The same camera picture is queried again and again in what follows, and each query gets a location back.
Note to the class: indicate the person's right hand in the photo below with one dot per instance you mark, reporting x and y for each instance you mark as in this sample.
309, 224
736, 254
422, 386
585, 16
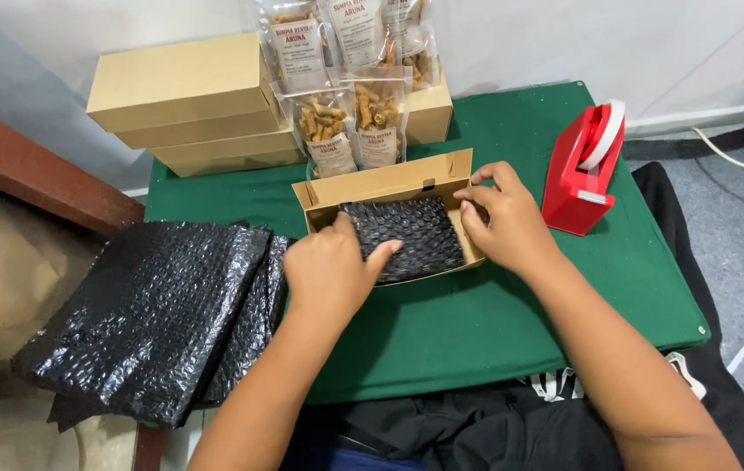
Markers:
515, 226

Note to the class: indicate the person's left hand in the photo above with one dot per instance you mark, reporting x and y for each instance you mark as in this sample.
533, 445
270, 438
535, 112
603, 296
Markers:
326, 275

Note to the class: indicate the small black bubble wrap sheet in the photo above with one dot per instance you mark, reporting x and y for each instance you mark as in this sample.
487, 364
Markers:
421, 235

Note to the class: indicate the brown cardboard box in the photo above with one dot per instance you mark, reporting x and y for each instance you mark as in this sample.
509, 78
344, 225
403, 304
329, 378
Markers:
202, 129
429, 111
234, 163
175, 82
378, 184
228, 146

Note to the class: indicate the red tape dispenser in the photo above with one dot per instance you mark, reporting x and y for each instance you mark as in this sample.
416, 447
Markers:
571, 190

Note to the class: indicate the green table cloth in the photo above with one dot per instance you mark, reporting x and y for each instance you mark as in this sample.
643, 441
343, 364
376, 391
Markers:
476, 327

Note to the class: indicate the white tape roll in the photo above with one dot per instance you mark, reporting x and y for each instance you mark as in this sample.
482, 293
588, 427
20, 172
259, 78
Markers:
611, 136

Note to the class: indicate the clear snack packet white label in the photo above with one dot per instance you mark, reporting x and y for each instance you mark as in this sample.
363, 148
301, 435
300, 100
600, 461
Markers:
377, 124
359, 29
326, 134
296, 46
419, 46

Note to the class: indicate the closed brown cardboard box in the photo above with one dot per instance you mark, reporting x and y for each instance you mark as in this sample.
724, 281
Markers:
234, 163
175, 82
228, 146
202, 129
429, 111

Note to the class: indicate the pile of black bubble wrap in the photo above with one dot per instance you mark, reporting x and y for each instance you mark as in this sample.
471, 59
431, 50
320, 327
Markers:
149, 314

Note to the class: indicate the person's black clothing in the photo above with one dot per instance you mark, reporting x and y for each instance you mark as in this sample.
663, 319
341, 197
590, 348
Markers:
463, 432

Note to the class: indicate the brown paper sheet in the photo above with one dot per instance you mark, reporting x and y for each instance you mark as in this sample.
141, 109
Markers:
19, 294

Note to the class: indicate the white wall trunking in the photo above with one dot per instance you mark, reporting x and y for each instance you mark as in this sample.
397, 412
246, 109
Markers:
705, 118

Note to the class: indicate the brown wooden frame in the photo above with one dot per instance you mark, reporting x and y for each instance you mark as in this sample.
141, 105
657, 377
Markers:
32, 169

